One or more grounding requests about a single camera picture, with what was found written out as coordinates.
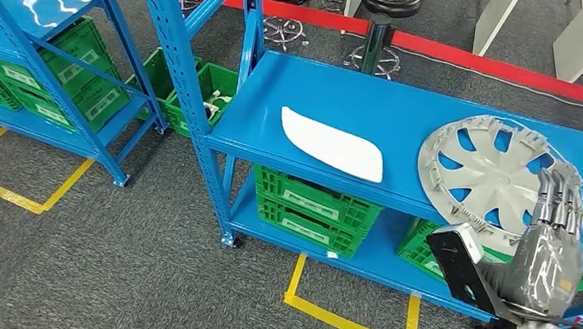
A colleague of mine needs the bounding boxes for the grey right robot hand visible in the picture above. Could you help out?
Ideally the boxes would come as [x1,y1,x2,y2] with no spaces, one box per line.
[478,165,583,319]

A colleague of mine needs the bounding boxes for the silver plastic wheel cover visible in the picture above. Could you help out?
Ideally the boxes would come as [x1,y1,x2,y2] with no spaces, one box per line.
[410,109,583,264]

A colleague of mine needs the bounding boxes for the white curved plastic part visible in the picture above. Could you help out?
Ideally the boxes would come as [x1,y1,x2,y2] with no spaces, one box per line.
[274,105,389,186]

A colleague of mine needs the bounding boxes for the blue metal shelf rack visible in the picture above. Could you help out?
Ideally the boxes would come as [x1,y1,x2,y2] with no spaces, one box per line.
[106,0,583,329]
[0,0,179,191]

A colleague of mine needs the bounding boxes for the yellow floor tape mark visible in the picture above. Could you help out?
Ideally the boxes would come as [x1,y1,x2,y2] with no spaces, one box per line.
[280,252,427,329]

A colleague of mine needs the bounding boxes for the white plastic parts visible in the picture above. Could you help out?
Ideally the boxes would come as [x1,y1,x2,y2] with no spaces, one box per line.
[201,89,234,122]

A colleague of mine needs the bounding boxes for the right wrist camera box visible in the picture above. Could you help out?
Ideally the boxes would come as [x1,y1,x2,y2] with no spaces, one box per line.
[420,220,509,317]

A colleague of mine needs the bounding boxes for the thin white floor cable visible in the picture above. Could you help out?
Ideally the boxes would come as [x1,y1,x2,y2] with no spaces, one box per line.
[397,48,583,120]

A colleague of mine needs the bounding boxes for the black stanchion post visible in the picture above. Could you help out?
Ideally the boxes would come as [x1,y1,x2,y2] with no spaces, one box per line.
[359,12,396,78]

